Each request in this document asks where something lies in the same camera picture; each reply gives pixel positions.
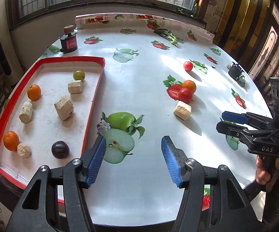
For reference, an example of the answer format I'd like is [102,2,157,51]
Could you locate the large beige cork chunk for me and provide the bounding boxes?
[54,96,74,120]

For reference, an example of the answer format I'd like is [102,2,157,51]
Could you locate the black binder clip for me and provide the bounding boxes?
[227,62,243,80]

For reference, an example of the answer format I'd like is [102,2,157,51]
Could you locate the beige cork cylinder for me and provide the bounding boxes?
[19,102,33,124]

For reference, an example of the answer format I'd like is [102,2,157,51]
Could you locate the orange mandarin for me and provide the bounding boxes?
[3,131,20,151]
[182,80,197,93]
[27,84,41,101]

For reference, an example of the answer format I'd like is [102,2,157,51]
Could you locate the right hand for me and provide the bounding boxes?
[255,154,279,185]

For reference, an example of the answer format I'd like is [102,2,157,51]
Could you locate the small round cork piece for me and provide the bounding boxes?
[17,143,31,158]

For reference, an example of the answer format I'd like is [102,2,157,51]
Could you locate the small red tomato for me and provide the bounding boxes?
[183,61,193,72]

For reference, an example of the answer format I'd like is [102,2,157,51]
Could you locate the red rimmed white tray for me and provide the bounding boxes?
[0,56,105,189]

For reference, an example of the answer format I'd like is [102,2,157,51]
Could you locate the dark purple plum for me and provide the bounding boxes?
[51,140,70,159]

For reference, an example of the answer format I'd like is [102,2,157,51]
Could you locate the dark jar with cork lid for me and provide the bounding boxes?
[60,25,77,53]

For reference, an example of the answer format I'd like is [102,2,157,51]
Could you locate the fruit print tablecloth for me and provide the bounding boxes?
[75,14,270,227]

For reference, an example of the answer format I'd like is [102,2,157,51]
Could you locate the yellow-green plum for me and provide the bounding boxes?
[73,71,85,81]

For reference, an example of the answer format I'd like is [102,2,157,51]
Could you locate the small beige cork piece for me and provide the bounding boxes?
[67,80,83,94]

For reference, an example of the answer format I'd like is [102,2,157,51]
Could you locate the beige cork block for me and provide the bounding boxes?
[173,101,191,120]

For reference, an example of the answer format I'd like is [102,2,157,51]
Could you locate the large red tomato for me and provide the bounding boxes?
[178,87,193,104]

